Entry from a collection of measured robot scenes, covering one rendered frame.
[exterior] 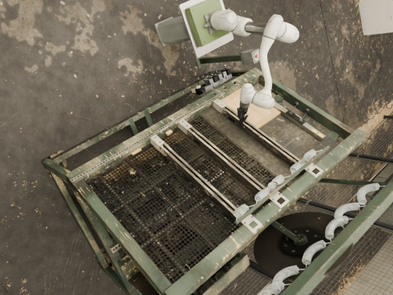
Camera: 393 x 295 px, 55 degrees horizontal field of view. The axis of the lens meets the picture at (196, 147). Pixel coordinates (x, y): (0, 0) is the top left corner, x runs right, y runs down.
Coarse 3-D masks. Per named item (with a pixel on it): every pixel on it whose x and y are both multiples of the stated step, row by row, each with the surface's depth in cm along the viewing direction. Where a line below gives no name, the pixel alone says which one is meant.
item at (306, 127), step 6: (276, 102) 358; (276, 108) 355; (282, 108) 353; (282, 114) 352; (294, 120) 344; (300, 126) 343; (306, 126) 338; (312, 132) 334; (318, 132) 334; (318, 138) 333; (324, 138) 332
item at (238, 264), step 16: (176, 224) 335; (160, 240) 325; (128, 256) 316; (240, 256) 278; (128, 272) 310; (224, 272) 269; (240, 272) 276; (144, 288) 296; (208, 288) 260; (224, 288) 269
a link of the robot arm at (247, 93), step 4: (244, 84) 302; (248, 84) 301; (244, 88) 300; (248, 88) 299; (252, 88) 300; (240, 92) 306; (244, 92) 301; (248, 92) 300; (252, 92) 301; (256, 92) 302; (240, 96) 307; (244, 96) 303; (248, 96) 301; (252, 96) 301; (240, 100) 310; (244, 100) 306; (248, 100) 304; (252, 100) 302
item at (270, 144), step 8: (216, 104) 349; (224, 104) 348; (224, 112) 346; (232, 112) 342; (232, 120) 342; (248, 128) 330; (256, 128) 329; (256, 136) 327; (264, 136) 324; (264, 144) 323; (272, 144) 317; (280, 152) 313; (288, 152) 312; (288, 160) 310; (296, 160) 307; (304, 160) 302; (312, 168) 297
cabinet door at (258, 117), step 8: (240, 88) 373; (232, 96) 365; (232, 104) 357; (248, 112) 350; (256, 112) 351; (264, 112) 351; (272, 112) 351; (280, 112) 352; (248, 120) 343; (256, 120) 344; (264, 120) 344
